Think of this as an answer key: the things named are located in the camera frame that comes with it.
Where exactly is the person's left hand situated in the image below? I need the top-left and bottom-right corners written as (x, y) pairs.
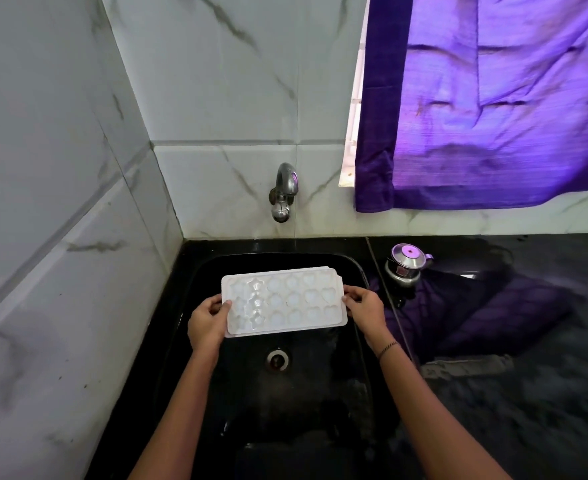
top-left (187, 294), bottom-right (233, 353)

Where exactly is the person's right hand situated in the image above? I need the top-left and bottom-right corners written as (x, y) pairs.
top-left (342, 285), bottom-right (389, 341)

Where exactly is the white plastic ice cube tray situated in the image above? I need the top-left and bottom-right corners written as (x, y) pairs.
top-left (221, 266), bottom-right (348, 339)

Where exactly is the person's right forearm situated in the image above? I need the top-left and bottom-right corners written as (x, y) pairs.
top-left (368, 329), bottom-right (513, 480)

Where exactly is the person's left forearm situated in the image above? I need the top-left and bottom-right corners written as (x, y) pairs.
top-left (127, 345), bottom-right (221, 480)

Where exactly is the small steel pot with lid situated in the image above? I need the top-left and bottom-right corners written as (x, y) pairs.
top-left (385, 243), bottom-right (434, 289)

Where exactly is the black sink basin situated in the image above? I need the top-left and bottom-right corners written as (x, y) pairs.
top-left (150, 252), bottom-right (419, 480)

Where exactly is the purple window curtain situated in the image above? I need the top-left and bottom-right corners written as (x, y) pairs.
top-left (354, 0), bottom-right (588, 213)

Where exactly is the chrome wall tap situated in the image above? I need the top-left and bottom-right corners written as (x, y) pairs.
top-left (268, 163), bottom-right (298, 224)

